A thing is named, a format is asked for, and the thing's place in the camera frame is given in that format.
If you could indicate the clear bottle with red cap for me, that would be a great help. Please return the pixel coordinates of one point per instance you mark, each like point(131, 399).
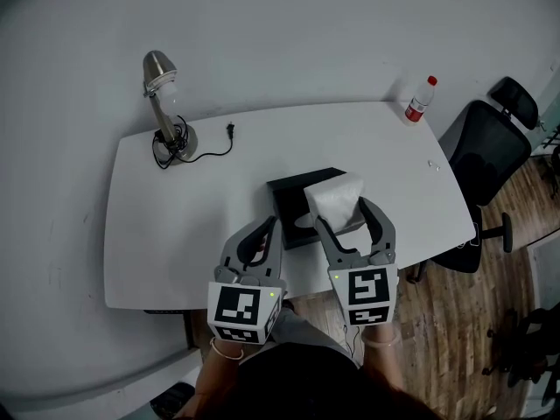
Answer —
point(419, 103)

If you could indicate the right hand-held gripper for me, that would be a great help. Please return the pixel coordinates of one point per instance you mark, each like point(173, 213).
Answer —
point(367, 291)

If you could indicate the gold bangle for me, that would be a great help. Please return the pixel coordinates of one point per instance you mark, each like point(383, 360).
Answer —
point(227, 353)

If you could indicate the person's right forearm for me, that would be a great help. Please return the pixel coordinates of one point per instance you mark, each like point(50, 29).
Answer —
point(385, 361)

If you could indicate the black box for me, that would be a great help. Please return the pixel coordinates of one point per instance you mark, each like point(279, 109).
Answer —
point(291, 204)

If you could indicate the black mesh office chair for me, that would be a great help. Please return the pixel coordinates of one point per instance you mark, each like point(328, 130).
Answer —
point(485, 156)

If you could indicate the black round bin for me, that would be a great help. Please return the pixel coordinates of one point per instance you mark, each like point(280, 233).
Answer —
point(172, 401)

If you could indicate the silver desk lamp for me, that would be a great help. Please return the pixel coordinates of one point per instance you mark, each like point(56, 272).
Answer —
point(168, 121)

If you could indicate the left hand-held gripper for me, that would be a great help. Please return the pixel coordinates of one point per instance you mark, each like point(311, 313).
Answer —
point(238, 306)

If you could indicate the pale pink bangle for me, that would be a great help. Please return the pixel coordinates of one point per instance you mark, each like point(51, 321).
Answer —
point(382, 341)

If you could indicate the small white clip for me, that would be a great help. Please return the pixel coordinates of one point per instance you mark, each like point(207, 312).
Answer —
point(434, 164)

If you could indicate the black swivel chair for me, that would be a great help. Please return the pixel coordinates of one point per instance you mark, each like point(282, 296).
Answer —
point(525, 348)

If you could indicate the person's black top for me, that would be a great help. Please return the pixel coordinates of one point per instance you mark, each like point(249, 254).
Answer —
point(297, 387)

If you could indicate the black desk control panel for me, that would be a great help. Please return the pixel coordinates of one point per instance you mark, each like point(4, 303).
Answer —
point(164, 311)

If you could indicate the person's grey trousers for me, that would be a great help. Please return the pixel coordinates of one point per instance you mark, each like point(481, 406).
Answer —
point(302, 331)

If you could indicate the person's left forearm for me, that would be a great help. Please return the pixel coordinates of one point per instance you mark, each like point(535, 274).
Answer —
point(216, 374)

